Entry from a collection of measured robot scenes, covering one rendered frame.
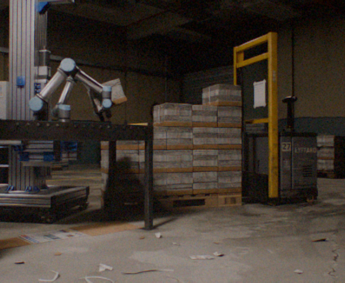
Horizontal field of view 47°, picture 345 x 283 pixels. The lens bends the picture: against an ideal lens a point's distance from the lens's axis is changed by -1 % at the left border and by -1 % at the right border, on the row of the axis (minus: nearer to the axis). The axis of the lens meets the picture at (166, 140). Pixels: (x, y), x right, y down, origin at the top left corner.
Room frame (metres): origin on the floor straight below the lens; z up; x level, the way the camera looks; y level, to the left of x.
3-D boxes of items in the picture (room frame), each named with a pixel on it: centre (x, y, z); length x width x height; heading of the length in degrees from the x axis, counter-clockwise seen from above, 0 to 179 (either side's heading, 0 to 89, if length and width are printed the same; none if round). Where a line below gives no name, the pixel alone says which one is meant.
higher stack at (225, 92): (4.41, -0.61, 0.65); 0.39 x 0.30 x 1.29; 22
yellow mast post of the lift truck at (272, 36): (4.26, -1.13, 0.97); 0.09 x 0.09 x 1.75; 22
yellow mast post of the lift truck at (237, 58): (4.87, -0.89, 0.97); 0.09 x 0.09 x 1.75; 22
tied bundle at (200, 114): (4.30, -0.33, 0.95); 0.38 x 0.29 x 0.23; 21
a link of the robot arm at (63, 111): (3.95, 1.02, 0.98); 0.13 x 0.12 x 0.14; 39
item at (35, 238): (2.83, 0.81, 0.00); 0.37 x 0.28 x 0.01; 132
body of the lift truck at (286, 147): (4.71, -1.35, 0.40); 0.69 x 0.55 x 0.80; 22
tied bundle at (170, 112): (4.19, -0.06, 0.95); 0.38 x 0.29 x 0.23; 22
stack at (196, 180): (4.14, 0.07, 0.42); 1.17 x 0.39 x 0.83; 112
